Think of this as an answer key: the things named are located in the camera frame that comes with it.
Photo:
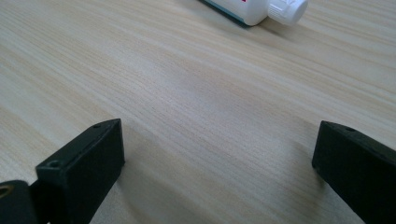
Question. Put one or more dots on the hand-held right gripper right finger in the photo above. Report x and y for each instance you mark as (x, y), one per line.
(358, 168)

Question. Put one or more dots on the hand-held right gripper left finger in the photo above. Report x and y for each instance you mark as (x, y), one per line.
(81, 169)

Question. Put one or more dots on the white plastic bottle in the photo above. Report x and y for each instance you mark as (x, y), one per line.
(258, 9)

